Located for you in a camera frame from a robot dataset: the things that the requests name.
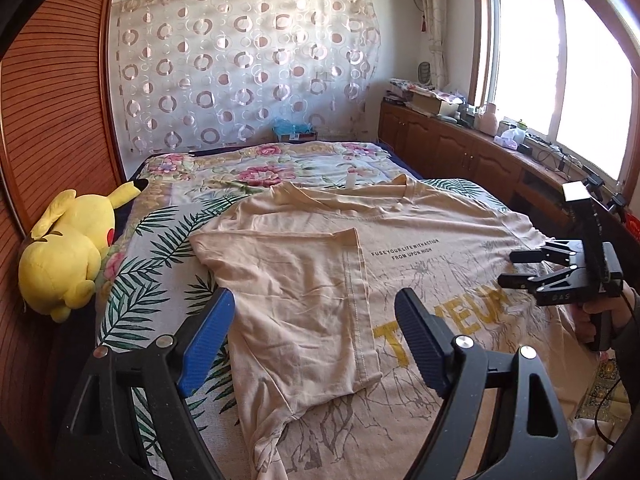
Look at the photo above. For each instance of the grey oval wall gadget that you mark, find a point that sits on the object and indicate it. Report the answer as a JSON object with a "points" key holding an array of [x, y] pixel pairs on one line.
{"points": [[425, 68]]}

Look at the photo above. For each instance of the cream floral window curtain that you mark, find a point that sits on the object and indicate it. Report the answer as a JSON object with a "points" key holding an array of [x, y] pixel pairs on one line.
{"points": [[434, 20]]}

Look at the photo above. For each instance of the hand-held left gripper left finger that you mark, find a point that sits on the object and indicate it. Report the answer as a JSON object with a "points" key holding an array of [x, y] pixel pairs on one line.
{"points": [[210, 335]]}

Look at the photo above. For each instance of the pink jug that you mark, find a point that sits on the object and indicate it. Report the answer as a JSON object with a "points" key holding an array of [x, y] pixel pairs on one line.
{"points": [[487, 120]]}

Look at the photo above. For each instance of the small white bottle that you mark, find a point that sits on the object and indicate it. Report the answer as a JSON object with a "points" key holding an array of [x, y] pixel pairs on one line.
{"points": [[351, 182]]}

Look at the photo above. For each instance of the floral blanket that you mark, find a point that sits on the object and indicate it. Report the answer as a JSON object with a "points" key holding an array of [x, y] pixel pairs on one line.
{"points": [[260, 165]]}

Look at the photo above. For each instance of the small box with blue cloth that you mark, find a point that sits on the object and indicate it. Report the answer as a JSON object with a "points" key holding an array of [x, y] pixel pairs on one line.
{"points": [[295, 135]]}

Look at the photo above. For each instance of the leaf print sheet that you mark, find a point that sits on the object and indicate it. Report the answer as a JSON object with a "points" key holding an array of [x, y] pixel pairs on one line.
{"points": [[150, 240]]}

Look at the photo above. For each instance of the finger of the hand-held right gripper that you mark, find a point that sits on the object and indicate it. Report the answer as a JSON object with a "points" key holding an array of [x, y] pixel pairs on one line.
{"points": [[520, 282], [530, 255]]}

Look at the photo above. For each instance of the person's right forearm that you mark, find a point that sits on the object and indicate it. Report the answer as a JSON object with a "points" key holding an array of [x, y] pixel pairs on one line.
{"points": [[631, 355]]}

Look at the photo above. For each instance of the sheer circle pattern curtain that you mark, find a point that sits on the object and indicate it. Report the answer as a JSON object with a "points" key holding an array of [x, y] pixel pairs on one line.
{"points": [[240, 60]]}

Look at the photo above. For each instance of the pile of colourful clutter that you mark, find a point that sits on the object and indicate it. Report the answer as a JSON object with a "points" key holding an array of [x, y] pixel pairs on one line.
{"points": [[400, 90]]}

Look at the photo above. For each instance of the beige printed t-shirt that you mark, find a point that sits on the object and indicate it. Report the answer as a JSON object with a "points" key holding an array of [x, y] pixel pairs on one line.
{"points": [[300, 270]]}

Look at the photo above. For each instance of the person's right hand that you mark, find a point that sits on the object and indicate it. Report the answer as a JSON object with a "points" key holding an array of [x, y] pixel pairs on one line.
{"points": [[582, 322]]}

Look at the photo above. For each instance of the white plastic bag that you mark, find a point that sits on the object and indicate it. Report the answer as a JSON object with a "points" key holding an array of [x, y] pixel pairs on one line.
{"points": [[509, 139]]}

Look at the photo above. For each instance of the long wooden cabinet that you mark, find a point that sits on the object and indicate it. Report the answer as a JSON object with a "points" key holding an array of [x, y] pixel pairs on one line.
{"points": [[450, 145]]}

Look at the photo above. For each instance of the patterned rug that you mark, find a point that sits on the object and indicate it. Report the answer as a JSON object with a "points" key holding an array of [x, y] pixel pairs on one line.
{"points": [[602, 385]]}

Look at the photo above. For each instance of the wooden wardrobe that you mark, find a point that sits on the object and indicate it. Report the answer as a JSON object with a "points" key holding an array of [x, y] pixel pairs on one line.
{"points": [[50, 110]]}

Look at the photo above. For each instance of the window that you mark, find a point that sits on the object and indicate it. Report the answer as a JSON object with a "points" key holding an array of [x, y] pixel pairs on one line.
{"points": [[525, 60]]}

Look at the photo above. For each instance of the yellow plush toy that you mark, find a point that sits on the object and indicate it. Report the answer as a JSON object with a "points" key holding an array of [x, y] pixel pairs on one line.
{"points": [[65, 260]]}

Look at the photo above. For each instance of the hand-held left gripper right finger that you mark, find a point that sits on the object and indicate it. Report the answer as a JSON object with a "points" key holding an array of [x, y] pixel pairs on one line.
{"points": [[425, 340]]}

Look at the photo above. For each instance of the open cardboard box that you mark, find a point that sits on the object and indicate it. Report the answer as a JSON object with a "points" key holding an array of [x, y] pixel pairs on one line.
{"points": [[430, 105]]}

